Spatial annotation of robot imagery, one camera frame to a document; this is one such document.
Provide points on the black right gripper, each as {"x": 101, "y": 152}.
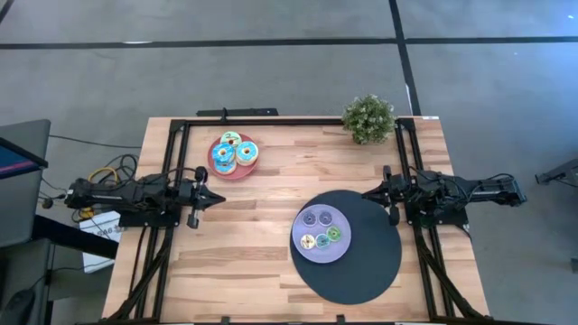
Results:
{"x": 390, "y": 196}

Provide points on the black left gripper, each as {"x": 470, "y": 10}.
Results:
{"x": 199, "y": 198}

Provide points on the large cream donut blue icing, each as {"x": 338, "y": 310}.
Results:
{"x": 228, "y": 170}
{"x": 240, "y": 148}
{"x": 217, "y": 149}

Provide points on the small green iced donut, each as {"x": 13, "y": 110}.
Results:
{"x": 329, "y": 229}

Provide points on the small teal iced donut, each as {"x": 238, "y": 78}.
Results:
{"x": 318, "y": 237}

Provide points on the small yellow iced donut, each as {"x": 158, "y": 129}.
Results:
{"x": 303, "y": 238}

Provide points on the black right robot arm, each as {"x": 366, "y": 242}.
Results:
{"x": 474, "y": 189}

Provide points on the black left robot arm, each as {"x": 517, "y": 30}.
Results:
{"x": 117, "y": 196}

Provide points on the pink plate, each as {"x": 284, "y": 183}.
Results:
{"x": 244, "y": 173}

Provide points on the large pale green iced donut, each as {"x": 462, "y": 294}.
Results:
{"x": 225, "y": 135}

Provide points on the potted green plant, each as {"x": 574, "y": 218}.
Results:
{"x": 368, "y": 119}

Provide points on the dark round placemat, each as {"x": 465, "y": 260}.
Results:
{"x": 361, "y": 275}

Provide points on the lavender plate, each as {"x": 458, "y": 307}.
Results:
{"x": 323, "y": 256}

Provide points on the white sticker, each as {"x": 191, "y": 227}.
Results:
{"x": 431, "y": 117}

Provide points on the white paper sheet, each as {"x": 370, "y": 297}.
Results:
{"x": 92, "y": 264}

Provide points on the black stand leg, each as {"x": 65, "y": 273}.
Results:
{"x": 560, "y": 171}

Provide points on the desk monitor blue screen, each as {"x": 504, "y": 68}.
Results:
{"x": 13, "y": 162}

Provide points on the black computer mouse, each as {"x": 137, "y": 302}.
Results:
{"x": 18, "y": 307}

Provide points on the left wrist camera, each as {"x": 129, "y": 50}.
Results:
{"x": 185, "y": 194}

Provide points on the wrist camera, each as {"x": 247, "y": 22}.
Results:
{"x": 185, "y": 194}
{"x": 406, "y": 192}

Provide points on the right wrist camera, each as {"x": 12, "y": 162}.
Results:
{"x": 406, "y": 192}

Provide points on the black bracket bar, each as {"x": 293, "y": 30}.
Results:
{"x": 244, "y": 112}

